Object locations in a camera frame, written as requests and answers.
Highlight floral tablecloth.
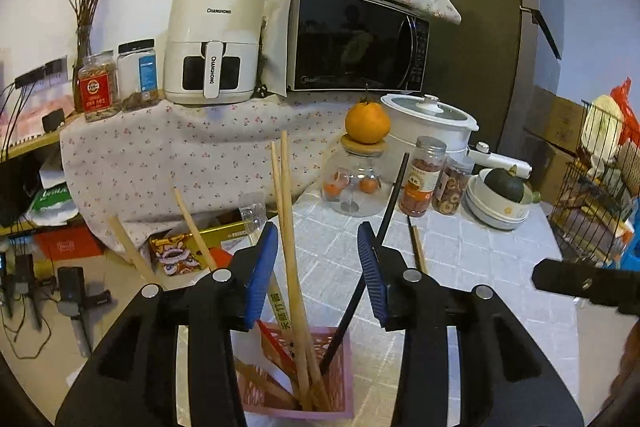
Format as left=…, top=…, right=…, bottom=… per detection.
left=60, top=89, right=381, bottom=253

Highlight white and green bag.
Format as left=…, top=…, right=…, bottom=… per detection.
left=25, top=184, right=76, bottom=225

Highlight grey checked tablecloth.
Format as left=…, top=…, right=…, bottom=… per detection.
left=280, top=194, right=583, bottom=427

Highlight plastic jar with blue label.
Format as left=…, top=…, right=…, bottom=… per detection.
left=116, top=38, right=162, bottom=112

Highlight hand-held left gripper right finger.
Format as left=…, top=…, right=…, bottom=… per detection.
left=357, top=221, right=583, bottom=427

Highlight dark green squash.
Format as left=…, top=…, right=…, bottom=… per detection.
left=485, top=168, right=525, bottom=202

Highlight pink perforated utensil basket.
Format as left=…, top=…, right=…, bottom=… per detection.
left=227, top=319, right=356, bottom=420

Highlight stack of white bowls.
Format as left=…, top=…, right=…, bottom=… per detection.
left=466, top=174, right=542, bottom=230

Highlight spice jar with red contents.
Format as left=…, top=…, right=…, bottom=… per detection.
left=398, top=135, right=447, bottom=218

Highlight pink spiral notebook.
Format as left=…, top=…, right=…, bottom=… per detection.
left=0, top=92, right=76, bottom=142

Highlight brown cardboard boxes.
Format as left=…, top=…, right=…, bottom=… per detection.
left=530, top=84, right=586, bottom=202

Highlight black wire dish rack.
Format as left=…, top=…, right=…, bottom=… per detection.
left=547, top=99, right=640, bottom=268

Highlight person's right forearm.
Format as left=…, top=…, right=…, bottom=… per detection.
left=617, top=319, right=640, bottom=388

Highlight black chopstick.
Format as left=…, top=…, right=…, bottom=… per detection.
left=320, top=153, right=411, bottom=375

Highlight wooden shelf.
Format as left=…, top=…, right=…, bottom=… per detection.
left=0, top=109, right=86, bottom=238

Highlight bamboo chopstick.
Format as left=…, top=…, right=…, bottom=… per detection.
left=239, top=203, right=301, bottom=358

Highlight red box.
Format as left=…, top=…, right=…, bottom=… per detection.
left=32, top=227, right=106, bottom=263

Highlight white air fryer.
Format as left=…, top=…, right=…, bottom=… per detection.
left=164, top=0, right=266, bottom=105

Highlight glass jar with wooden lid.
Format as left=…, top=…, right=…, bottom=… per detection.
left=322, top=134, right=396, bottom=218

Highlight glass vase with dried branches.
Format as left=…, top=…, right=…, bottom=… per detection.
left=35, top=0, right=141, bottom=112

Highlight black microwave oven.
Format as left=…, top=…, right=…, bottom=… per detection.
left=262, top=0, right=431, bottom=96

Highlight small black box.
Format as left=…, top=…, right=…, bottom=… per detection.
left=41, top=108, right=66, bottom=132

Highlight red chopstick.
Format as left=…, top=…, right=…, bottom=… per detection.
left=257, top=321, right=299, bottom=371

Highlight yellow and black cardboard box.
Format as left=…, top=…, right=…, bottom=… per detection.
left=150, top=219, right=261, bottom=278

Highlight black-tipped wooden chopstick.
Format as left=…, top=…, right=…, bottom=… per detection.
left=409, top=227, right=429, bottom=274

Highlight blue plastic stool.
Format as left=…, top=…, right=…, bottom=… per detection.
left=622, top=217, right=640, bottom=270

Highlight white electric pot with lid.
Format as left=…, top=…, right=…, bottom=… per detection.
left=381, top=93, right=532, bottom=180

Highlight jar of dried slices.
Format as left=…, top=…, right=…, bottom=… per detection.
left=431, top=154, right=476, bottom=216

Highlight red plastic bag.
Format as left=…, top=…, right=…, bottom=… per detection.
left=610, top=77, right=640, bottom=132

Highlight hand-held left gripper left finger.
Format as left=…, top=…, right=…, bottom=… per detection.
left=55, top=222, right=279, bottom=427

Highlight large orange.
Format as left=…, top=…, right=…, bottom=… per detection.
left=345, top=102, right=392, bottom=145

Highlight black device with cable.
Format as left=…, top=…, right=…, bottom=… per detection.
left=14, top=253, right=43, bottom=330
left=56, top=266, right=112, bottom=358
left=0, top=252, right=13, bottom=318

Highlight jar with red label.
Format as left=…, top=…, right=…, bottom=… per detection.
left=77, top=51, right=122, bottom=124

